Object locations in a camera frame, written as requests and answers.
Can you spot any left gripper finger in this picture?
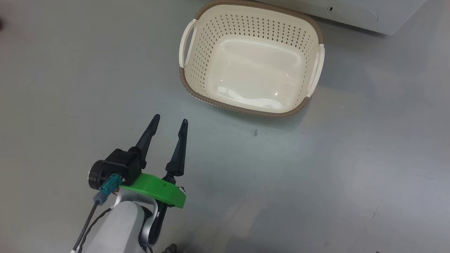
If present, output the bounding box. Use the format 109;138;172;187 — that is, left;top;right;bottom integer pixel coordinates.
135;114;161;170
165;119;189;177

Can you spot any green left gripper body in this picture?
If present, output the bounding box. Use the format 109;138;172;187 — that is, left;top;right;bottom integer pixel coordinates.
121;165;187;209

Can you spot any cream perforated laundry basket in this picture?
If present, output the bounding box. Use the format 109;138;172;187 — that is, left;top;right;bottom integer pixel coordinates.
178;0;325;118

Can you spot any white washing machine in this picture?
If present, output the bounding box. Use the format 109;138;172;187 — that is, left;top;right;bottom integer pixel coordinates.
257;0;428;36

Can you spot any black cable teal connector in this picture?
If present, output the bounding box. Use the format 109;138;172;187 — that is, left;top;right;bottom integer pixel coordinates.
71;173;122;253

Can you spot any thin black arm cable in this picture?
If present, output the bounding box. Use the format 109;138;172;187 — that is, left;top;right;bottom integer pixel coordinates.
77;207;114;253

